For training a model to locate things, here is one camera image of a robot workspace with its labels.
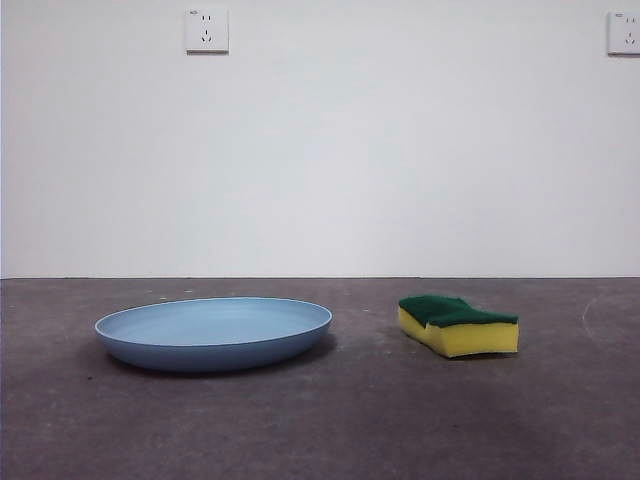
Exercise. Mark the white wall socket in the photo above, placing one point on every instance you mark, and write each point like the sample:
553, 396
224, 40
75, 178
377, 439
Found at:
207, 30
625, 32

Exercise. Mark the light blue round plate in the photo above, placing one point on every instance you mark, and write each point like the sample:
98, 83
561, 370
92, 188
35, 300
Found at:
210, 335

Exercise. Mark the yellow sponge with green pad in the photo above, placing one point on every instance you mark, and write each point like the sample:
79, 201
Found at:
475, 337

